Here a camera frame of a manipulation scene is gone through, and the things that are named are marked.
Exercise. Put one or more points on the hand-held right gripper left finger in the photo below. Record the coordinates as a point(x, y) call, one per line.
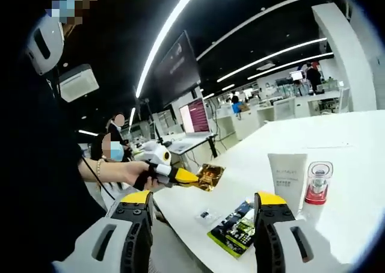
point(84, 243)

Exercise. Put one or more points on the white chest-worn device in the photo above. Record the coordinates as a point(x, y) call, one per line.
point(51, 44)

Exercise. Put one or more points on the person's left hand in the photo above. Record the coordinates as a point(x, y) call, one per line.
point(135, 167)

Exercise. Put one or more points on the open silver laptop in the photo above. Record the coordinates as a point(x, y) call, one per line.
point(195, 116)

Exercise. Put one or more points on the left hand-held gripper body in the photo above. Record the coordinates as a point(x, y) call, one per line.
point(158, 155)

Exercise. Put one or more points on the dark hanging display screen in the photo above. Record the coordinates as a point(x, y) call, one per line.
point(177, 71)

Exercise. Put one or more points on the black-edged standing desk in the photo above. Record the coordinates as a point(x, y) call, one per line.
point(213, 148)

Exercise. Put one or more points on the red collar skincare bottle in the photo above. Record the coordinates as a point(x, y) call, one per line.
point(316, 196)

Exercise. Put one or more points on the curved ceiling light strip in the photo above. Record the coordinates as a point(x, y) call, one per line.
point(270, 56)
point(288, 65)

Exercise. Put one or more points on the gold foil skincare sachet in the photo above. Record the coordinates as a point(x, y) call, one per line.
point(210, 175)

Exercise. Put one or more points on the white office counter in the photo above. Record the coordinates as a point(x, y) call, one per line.
point(249, 122)

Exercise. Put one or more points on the silver foil skincare sachet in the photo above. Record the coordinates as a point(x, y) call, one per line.
point(207, 216)

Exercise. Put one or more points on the person's dark shirt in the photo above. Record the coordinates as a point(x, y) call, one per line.
point(36, 164)

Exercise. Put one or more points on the white skincare tube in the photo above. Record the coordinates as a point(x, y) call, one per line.
point(285, 179)

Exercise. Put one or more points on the green dark skincare packet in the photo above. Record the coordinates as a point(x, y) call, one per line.
point(237, 234)

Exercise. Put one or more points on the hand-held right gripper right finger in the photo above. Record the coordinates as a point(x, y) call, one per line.
point(270, 225)

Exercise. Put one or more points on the black stand pole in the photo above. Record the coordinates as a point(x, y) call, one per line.
point(153, 119)

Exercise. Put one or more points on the ceiling air conditioner unit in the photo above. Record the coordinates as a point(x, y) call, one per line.
point(78, 83)

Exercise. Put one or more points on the long straight ceiling light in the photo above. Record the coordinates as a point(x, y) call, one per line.
point(164, 35)

